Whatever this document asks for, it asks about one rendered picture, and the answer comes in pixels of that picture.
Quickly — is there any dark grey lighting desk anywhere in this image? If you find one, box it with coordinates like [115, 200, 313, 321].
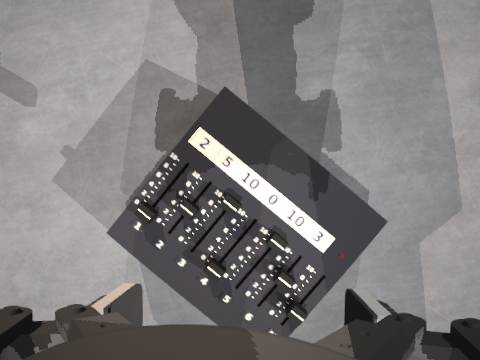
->
[107, 87, 388, 336]

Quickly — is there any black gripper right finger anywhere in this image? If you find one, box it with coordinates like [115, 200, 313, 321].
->
[314, 289, 480, 360]

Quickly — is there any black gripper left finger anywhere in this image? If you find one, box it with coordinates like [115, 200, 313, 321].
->
[0, 283, 143, 360]

